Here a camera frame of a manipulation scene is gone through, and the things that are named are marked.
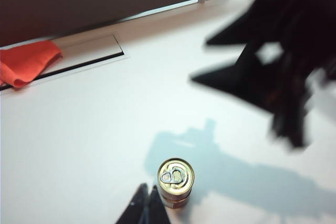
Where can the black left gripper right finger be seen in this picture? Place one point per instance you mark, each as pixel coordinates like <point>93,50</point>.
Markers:
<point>157,208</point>

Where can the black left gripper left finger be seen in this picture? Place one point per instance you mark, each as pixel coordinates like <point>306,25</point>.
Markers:
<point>132,211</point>

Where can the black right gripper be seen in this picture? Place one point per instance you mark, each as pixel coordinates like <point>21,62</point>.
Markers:
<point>291,77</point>

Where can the orange cloth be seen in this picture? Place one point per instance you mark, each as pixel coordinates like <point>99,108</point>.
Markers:
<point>26,61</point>

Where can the red tomato paste can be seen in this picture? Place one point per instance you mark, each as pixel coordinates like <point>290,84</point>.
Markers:
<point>176,176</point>

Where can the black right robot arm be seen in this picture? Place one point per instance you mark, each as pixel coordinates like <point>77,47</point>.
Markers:
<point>315,3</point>

